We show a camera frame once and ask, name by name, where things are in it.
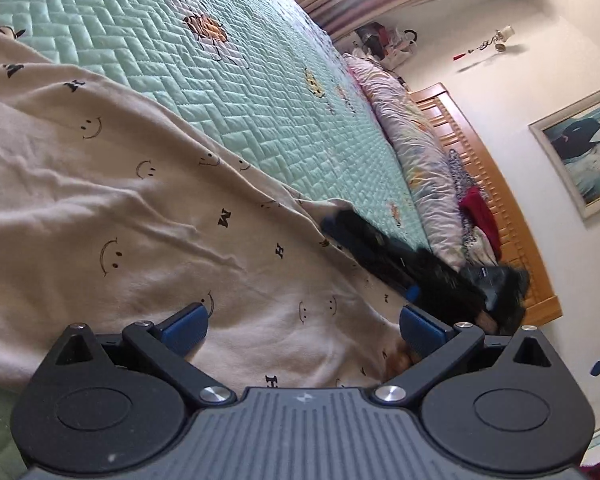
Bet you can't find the framed wall picture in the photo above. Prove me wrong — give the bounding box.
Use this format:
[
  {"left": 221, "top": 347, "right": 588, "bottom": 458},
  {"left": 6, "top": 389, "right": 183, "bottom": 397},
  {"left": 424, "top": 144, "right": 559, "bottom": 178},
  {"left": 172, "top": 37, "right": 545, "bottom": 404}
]
[{"left": 529, "top": 90, "right": 600, "bottom": 219}]

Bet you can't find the dark red cloth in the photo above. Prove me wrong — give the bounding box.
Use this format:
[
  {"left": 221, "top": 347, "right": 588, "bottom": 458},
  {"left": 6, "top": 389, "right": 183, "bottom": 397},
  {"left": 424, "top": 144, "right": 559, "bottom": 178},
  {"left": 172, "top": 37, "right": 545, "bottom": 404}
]
[{"left": 460, "top": 185, "right": 502, "bottom": 261}]

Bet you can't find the cluttered nightstand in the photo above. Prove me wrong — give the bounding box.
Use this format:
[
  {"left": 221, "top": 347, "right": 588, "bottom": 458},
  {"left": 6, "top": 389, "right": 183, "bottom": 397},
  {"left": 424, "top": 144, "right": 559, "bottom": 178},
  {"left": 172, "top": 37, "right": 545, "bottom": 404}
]
[{"left": 355, "top": 22, "right": 418, "bottom": 70}]

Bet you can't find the beige smiley print baby garment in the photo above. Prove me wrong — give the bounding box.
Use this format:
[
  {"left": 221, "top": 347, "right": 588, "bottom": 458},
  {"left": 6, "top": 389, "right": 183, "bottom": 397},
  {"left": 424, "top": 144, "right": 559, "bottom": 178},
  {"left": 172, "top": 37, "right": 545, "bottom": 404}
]
[{"left": 0, "top": 34, "right": 413, "bottom": 391}]

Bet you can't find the floral folded duvet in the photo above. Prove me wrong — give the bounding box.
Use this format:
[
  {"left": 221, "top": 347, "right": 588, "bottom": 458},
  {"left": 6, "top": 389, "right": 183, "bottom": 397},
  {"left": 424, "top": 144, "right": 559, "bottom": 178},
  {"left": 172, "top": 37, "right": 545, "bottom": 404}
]
[{"left": 344, "top": 54, "right": 465, "bottom": 270}]

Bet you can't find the green quilted bee bedspread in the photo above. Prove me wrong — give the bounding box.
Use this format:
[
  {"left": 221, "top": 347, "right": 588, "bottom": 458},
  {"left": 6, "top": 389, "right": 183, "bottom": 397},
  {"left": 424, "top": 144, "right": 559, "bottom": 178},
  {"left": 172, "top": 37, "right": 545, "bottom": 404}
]
[{"left": 0, "top": 0, "right": 432, "bottom": 480}]

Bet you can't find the wooden headboard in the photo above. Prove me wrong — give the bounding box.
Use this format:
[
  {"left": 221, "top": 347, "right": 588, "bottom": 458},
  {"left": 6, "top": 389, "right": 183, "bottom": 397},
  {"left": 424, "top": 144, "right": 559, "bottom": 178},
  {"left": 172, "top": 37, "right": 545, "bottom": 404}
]
[{"left": 411, "top": 84, "right": 562, "bottom": 326}]

